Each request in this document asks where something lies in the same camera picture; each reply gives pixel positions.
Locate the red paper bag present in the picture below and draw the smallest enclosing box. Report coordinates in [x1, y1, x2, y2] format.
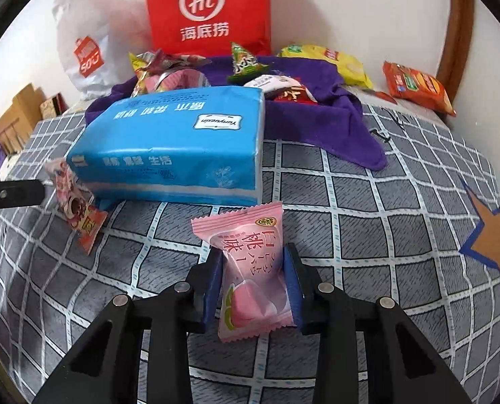
[142, 0, 273, 58]

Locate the white red-label snack packet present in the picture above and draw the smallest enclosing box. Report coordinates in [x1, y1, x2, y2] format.
[245, 74, 302, 94]

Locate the pink silver-striped snack packet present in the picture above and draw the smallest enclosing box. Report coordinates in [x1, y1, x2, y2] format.
[148, 68, 211, 94]

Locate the blue tissue pack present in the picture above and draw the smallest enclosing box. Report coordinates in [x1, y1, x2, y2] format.
[66, 85, 267, 208]

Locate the white plastic shopping bag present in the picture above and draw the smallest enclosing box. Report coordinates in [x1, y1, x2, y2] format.
[51, 0, 122, 101]

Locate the grey checked blanket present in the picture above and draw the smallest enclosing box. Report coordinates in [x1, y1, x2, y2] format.
[0, 103, 500, 404]

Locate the wooden headboard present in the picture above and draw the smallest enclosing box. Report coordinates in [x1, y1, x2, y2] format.
[0, 83, 45, 155]

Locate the pale pink printed snack packet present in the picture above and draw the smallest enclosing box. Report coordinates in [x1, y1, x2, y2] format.
[48, 159, 108, 256]

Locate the orange chips bag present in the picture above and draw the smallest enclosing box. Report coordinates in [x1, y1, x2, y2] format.
[382, 61, 458, 117]

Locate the small red wrapper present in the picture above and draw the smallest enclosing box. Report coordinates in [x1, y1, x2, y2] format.
[363, 88, 399, 107]

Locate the brown wooden door frame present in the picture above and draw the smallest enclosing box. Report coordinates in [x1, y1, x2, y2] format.
[436, 0, 477, 113]

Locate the purple towel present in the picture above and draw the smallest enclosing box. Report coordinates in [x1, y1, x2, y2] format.
[85, 54, 388, 172]

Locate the yellow cartoon snack packet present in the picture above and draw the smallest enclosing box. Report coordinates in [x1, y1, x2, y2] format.
[129, 52, 157, 94]

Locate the patterned hardcover book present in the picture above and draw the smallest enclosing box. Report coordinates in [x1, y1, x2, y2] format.
[39, 95, 68, 119]

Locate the light pink peach snack packet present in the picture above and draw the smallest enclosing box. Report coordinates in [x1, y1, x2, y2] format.
[191, 201, 296, 342]

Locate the white printed bedsheet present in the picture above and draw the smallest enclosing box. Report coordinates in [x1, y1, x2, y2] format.
[351, 86, 448, 126]

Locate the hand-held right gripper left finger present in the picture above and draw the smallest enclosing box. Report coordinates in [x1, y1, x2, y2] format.
[33, 252, 224, 404]

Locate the magenta snack packet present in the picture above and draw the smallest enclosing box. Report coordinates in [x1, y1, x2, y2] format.
[149, 49, 205, 73]

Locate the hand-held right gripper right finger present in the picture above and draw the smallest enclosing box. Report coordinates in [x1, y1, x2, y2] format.
[284, 243, 474, 404]

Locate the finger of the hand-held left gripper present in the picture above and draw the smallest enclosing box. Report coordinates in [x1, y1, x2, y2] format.
[0, 179, 44, 211]

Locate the small red candy packet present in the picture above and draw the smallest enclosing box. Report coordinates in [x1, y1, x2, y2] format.
[273, 84, 319, 104]

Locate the green snack packet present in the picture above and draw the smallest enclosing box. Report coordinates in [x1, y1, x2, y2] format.
[226, 42, 273, 86]

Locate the yellow chips bag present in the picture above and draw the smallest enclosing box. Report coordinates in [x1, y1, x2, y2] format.
[276, 44, 374, 90]

